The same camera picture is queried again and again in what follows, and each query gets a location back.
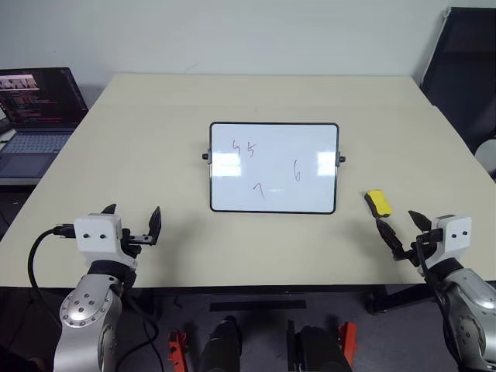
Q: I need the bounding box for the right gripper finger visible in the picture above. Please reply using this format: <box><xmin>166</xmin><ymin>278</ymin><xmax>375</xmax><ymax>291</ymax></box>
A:
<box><xmin>374</xmin><ymin>218</ymin><xmax>405</xmax><ymax>255</ymax></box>
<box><xmin>408</xmin><ymin>210</ymin><xmax>432</xmax><ymax>234</ymax></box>

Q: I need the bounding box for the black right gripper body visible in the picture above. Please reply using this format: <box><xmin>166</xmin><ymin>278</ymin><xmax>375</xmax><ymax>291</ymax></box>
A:
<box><xmin>391</xmin><ymin>228</ymin><xmax>443</xmax><ymax>269</ymax></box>

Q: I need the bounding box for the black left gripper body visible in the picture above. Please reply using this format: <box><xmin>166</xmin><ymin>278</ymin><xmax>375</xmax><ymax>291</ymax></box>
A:
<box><xmin>120</xmin><ymin>227</ymin><xmax>158</xmax><ymax>260</ymax></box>

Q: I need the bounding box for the yellow and black eraser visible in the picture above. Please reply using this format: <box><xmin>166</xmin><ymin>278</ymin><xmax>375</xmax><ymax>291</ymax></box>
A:
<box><xmin>360</xmin><ymin>188</ymin><xmax>394</xmax><ymax>219</ymax></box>

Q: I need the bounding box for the black table leg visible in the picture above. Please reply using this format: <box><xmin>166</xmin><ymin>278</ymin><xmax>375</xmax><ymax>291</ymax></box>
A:
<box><xmin>365</xmin><ymin>284</ymin><xmax>432</xmax><ymax>315</ymax></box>

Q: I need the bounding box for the white round object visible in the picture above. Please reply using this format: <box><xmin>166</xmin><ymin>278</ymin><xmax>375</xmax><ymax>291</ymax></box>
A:
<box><xmin>474</xmin><ymin>138</ymin><xmax>496</xmax><ymax>176</ymax></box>

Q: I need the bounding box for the open black laptop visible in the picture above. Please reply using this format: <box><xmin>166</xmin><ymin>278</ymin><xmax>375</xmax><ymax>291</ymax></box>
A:
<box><xmin>0</xmin><ymin>67</ymin><xmax>91</xmax><ymax>186</ymax></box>

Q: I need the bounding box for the black flat bar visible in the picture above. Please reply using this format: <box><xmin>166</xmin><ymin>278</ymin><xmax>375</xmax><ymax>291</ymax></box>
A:
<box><xmin>208</xmin><ymin>298</ymin><xmax>308</xmax><ymax>312</ymax></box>

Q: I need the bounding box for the dark rounded shape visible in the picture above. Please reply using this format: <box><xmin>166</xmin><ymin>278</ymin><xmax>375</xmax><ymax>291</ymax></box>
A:
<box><xmin>208</xmin><ymin>315</ymin><xmax>243</xmax><ymax>372</ymax></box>
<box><xmin>286</xmin><ymin>319</ymin><xmax>354</xmax><ymax>372</ymax></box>

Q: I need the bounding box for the black chair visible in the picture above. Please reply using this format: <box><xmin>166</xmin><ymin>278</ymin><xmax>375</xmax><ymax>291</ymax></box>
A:
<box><xmin>419</xmin><ymin>6</ymin><xmax>496</xmax><ymax>156</ymax></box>

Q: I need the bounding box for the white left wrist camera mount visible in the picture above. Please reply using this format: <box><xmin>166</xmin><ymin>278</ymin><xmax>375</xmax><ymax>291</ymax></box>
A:
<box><xmin>73</xmin><ymin>212</ymin><xmax>139</xmax><ymax>271</ymax></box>

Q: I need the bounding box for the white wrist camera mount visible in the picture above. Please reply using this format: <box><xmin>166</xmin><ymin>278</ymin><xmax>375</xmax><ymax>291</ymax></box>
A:
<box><xmin>73</xmin><ymin>212</ymin><xmax>139</xmax><ymax>271</ymax></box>
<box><xmin>423</xmin><ymin>214</ymin><xmax>474</xmax><ymax>269</ymax></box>

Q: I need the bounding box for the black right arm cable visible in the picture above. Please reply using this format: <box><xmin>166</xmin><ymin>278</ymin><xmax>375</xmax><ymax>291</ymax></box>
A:
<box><xmin>415</xmin><ymin>239</ymin><xmax>459</xmax><ymax>352</ymax></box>

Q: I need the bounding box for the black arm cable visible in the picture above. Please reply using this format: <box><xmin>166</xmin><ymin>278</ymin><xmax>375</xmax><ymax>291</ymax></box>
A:
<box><xmin>27</xmin><ymin>222</ymin><xmax>77</xmax><ymax>290</ymax></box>
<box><xmin>415</xmin><ymin>239</ymin><xmax>459</xmax><ymax>352</ymax></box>

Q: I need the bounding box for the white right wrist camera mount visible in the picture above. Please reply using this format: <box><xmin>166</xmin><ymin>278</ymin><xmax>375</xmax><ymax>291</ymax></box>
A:
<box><xmin>423</xmin><ymin>214</ymin><xmax>474</xmax><ymax>269</ymax></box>

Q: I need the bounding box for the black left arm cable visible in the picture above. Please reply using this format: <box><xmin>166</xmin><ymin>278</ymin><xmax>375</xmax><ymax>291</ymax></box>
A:
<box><xmin>27</xmin><ymin>222</ymin><xmax>77</xmax><ymax>290</ymax></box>

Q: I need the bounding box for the black floor cable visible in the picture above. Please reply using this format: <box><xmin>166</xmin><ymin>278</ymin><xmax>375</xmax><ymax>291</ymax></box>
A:
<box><xmin>114</xmin><ymin>288</ymin><xmax>160</xmax><ymax>372</ymax></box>

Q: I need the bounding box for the red-orange bracket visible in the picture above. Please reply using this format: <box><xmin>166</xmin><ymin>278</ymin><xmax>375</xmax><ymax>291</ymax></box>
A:
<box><xmin>336</xmin><ymin>321</ymin><xmax>358</xmax><ymax>366</ymax></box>
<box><xmin>167</xmin><ymin>329</ymin><xmax>188</xmax><ymax>372</ymax></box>

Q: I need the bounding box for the whiteboard with black frame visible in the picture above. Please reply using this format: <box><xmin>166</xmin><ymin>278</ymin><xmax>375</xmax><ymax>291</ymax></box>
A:
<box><xmin>201</xmin><ymin>122</ymin><xmax>347</xmax><ymax>215</ymax></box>

